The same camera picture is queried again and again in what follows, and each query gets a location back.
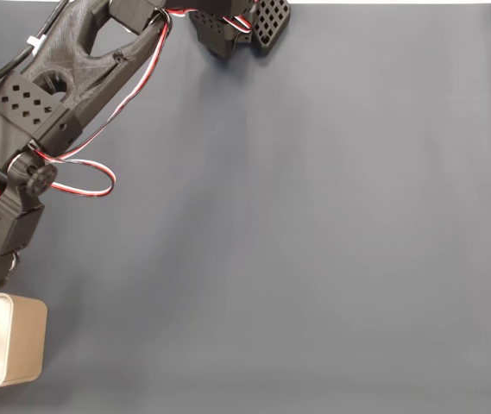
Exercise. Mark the beige white box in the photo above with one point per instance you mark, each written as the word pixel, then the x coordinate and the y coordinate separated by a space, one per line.
pixel 25 336

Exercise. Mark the grey table mat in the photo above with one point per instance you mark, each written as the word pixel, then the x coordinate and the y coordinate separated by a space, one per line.
pixel 292 237

